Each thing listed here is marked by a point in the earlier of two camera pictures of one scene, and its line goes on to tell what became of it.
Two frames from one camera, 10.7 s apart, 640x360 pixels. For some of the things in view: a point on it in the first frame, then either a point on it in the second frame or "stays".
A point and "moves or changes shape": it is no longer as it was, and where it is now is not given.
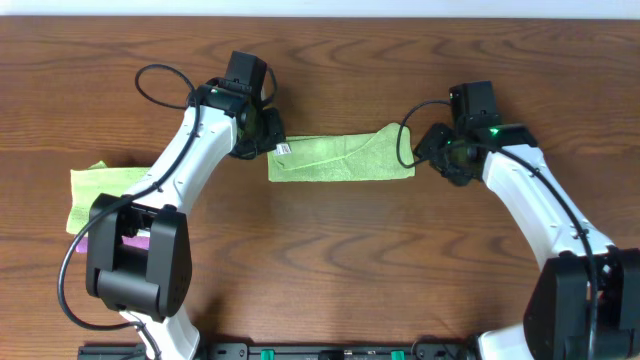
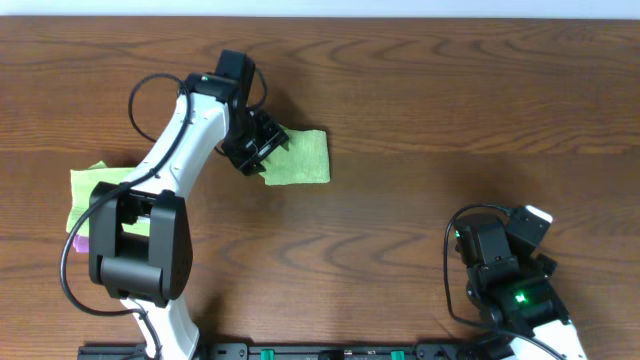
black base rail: x=296 y=351 stays
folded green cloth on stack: x=86 y=183 stays
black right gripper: x=427 y=147 → x=544 y=268
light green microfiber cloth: x=345 y=157 moves or changes shape
